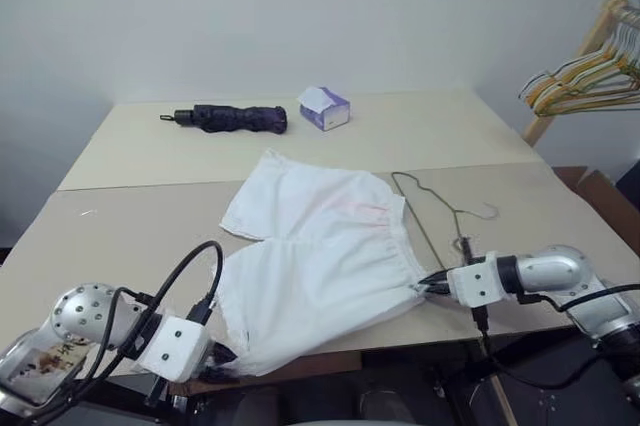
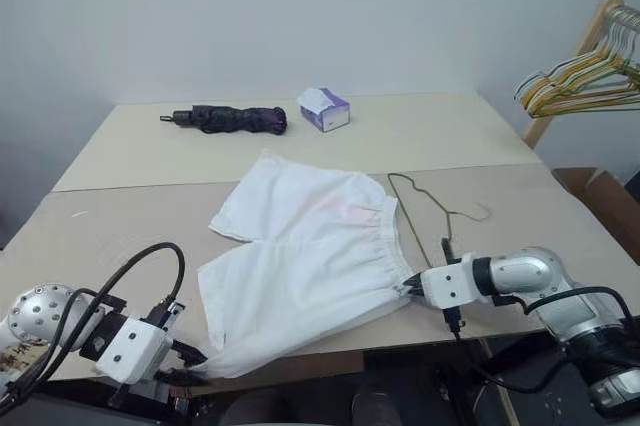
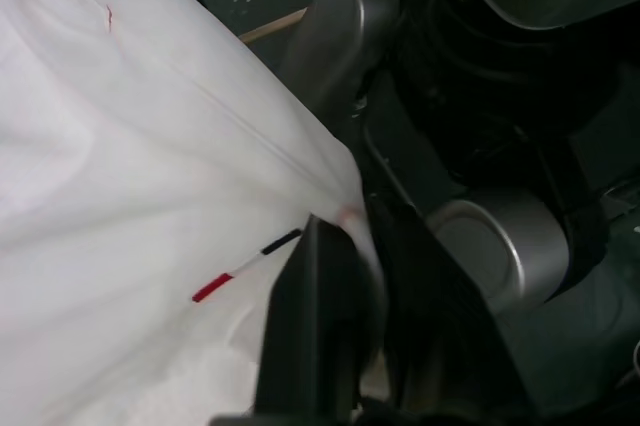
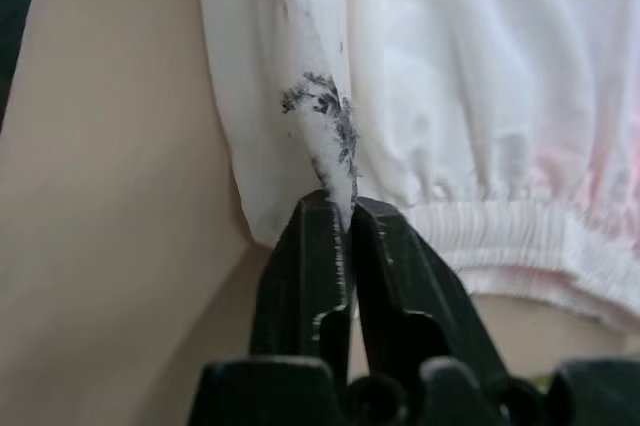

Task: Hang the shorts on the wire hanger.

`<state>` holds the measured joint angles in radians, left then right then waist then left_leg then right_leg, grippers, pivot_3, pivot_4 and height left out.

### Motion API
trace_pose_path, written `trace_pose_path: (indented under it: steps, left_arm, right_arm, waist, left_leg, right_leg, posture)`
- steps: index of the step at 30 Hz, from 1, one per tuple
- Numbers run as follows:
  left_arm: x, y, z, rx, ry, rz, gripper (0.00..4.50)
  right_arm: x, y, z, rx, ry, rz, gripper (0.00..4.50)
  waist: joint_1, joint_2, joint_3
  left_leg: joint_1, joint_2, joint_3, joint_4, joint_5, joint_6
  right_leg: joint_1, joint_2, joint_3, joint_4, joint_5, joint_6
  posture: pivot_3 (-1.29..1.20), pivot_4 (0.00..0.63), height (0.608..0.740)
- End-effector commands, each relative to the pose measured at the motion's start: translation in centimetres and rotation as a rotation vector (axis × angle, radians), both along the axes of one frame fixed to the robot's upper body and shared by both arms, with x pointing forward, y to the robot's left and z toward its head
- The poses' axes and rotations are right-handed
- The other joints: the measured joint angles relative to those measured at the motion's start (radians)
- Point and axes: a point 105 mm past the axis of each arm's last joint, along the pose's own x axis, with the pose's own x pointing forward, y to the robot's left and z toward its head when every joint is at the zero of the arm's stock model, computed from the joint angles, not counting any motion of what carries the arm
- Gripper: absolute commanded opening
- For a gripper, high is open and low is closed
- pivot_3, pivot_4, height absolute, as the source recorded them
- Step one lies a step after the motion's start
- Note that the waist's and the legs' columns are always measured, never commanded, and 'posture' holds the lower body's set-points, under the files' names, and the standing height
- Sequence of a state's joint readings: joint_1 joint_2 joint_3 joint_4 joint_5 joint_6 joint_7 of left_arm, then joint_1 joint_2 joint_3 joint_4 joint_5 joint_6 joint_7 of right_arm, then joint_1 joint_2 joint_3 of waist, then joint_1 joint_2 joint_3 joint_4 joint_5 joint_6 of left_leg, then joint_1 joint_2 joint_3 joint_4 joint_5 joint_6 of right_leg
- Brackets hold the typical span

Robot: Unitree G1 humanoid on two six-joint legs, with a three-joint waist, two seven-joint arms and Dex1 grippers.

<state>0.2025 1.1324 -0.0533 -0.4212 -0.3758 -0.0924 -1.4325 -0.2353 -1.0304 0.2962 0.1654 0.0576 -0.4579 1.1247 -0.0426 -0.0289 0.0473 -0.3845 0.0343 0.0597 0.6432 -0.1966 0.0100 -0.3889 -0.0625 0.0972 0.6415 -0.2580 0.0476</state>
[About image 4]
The white shorts with elastic waistband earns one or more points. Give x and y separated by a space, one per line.
450 96

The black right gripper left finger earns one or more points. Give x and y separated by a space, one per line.
292 286

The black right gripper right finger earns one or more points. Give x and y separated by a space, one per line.
400 281

